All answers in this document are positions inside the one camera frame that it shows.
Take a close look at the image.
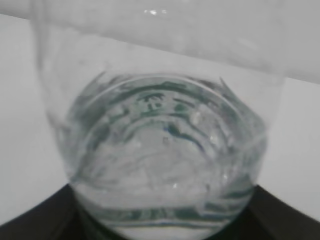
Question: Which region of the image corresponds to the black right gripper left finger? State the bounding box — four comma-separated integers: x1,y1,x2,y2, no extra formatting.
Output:
0,185,113,240

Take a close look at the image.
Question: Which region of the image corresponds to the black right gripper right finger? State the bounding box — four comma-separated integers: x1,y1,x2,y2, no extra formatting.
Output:
212,186,320,240

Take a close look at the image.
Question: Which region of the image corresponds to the clear green-label water bottle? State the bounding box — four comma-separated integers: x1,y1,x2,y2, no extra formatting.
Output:
30,0,285,240

